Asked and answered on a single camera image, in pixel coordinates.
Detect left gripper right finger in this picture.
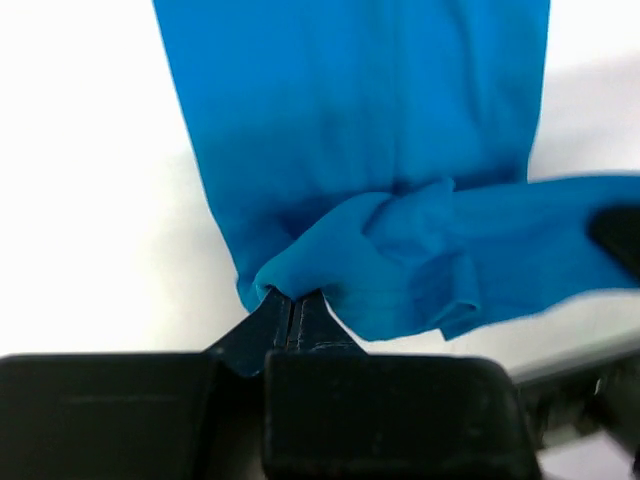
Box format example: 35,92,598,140
262,294,542,479

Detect blue t-shirt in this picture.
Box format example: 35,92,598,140
154,1,639,341

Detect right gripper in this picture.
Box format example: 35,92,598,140
588,205,640,280

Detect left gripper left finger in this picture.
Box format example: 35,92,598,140
1,291,292,479

